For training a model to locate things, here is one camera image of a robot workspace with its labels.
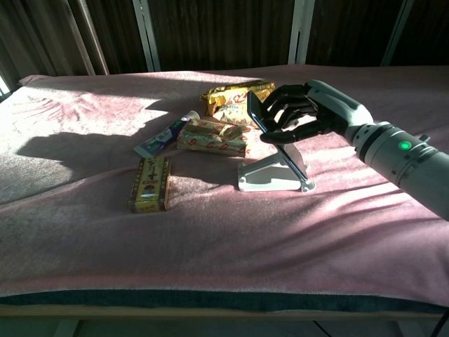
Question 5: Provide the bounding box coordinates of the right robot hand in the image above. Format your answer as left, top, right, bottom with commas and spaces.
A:
259, 79, 375, 148

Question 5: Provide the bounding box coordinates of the black smartphone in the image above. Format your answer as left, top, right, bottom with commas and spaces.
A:
246, 90, 309, 183

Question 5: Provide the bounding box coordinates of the white phone stand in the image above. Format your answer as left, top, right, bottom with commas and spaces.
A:
237, 143, 316, 193

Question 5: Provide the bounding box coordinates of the pale yellow snack packet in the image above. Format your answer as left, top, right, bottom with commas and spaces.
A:
212, 102, 260, 129

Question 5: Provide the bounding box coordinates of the gold snack packet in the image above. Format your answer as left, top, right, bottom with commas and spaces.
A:
199, 80, 277, 117

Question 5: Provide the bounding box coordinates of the yellow red-patterned snack bag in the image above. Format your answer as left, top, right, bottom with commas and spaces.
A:
176, 117, 250, 158

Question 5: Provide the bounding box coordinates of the toothpaste tube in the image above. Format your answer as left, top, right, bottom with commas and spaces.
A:
133, 110, 201, 158

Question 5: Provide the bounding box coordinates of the pink blanket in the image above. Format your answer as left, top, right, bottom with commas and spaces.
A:
0, 65, 449, 308

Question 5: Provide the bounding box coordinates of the yellow rectangular box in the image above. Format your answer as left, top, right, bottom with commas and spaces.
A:
127, 156, 173, 213

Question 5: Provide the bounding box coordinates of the dark blue mattress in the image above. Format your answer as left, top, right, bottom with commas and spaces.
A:
0, 288, 449, 314

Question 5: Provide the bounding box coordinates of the white metal frame post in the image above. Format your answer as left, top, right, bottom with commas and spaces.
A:
288, 0, 316, 65
67, 0, 110, 76
380, 0, 415, 67
132, 0, 161, 73

